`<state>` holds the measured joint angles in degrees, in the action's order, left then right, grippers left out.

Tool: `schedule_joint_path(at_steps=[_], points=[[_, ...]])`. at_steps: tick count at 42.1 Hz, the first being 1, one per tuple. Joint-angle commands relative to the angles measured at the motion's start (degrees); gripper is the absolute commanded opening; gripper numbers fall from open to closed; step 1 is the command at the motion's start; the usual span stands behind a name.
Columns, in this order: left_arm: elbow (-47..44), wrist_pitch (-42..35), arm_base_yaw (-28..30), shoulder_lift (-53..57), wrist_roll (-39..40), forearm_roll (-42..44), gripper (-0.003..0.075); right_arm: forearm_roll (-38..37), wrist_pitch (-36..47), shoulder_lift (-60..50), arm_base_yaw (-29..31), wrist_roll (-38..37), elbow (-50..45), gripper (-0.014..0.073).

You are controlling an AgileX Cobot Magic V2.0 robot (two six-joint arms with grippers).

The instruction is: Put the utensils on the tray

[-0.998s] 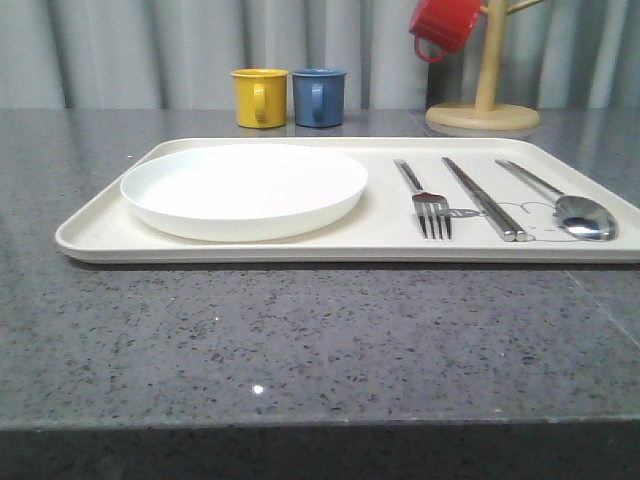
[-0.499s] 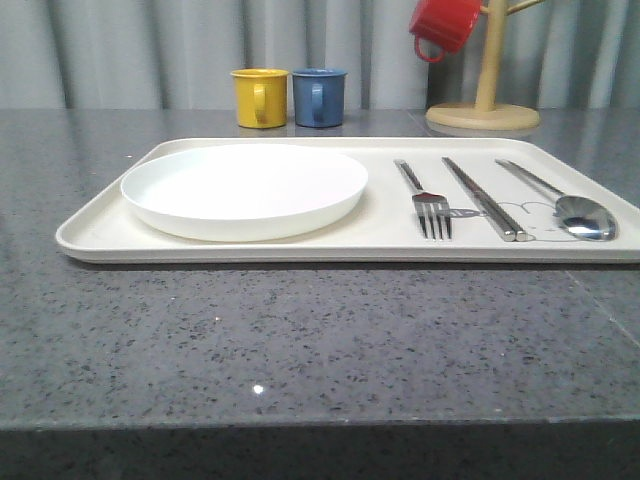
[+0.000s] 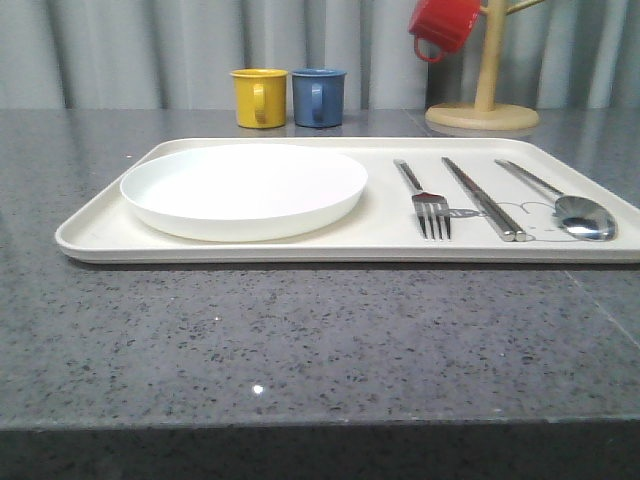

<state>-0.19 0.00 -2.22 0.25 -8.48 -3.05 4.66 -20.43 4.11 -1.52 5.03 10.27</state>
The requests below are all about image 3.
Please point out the white round plate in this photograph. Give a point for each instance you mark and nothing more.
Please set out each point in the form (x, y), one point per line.
(244, 192)

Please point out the silver metal fork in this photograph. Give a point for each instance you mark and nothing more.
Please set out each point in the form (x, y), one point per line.
(432, 210)

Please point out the silver metal spoon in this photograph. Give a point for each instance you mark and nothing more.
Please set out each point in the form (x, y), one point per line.
(580, 217)

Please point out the blue mug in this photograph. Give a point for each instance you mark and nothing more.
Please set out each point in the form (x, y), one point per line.
(318, 97)

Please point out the yellow mug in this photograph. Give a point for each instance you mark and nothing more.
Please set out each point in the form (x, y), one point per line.
(260, 97)

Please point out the cream rabbit print tray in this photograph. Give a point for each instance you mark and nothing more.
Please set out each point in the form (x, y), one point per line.
(494, 217)

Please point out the wooden mug tree stand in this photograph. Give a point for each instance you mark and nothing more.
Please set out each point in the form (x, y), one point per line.
(484, 113)

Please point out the red mug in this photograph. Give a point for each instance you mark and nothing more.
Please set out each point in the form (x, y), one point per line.
(441, 27)

